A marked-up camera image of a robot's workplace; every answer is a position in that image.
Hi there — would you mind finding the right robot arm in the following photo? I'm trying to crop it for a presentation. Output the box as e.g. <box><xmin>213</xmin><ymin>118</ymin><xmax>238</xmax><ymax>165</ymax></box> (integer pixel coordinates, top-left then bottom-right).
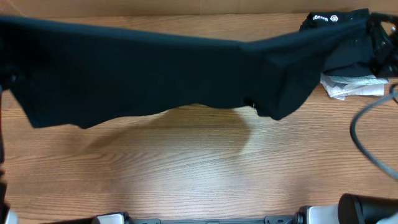
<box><xmin>301</xmin><ymin>9</ymin><xmax>397</xmax><ymax>223</ymax></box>

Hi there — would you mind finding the black t-shirt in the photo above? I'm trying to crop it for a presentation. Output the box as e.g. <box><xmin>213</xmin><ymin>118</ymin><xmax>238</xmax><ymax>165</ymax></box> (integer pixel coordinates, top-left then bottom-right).
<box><xmin>1</xmin><ymin>16</ymin><xmax>366</xmax><ymax>129</ymax></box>

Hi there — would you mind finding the folded black polo shirt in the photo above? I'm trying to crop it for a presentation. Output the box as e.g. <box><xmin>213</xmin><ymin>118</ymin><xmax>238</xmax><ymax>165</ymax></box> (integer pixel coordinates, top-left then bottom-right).
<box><xmin>299</xmin><ymin>8</ymin><xmax>373</xmax><ymax>78</ymax></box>

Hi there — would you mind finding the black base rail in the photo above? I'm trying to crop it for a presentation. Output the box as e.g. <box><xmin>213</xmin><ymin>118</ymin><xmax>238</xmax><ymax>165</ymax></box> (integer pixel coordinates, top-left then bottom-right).
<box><xmin>126</xmin><ymin>215</ymin><xmax>294</xmax><ymax>224</ymax></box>

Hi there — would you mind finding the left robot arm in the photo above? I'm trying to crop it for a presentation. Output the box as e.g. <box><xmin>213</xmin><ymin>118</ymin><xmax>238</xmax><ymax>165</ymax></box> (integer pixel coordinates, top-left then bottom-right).
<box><xmin>1</xmin><ymin>170</ymin><xmax>133</xmax><ymax>224</ymax></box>

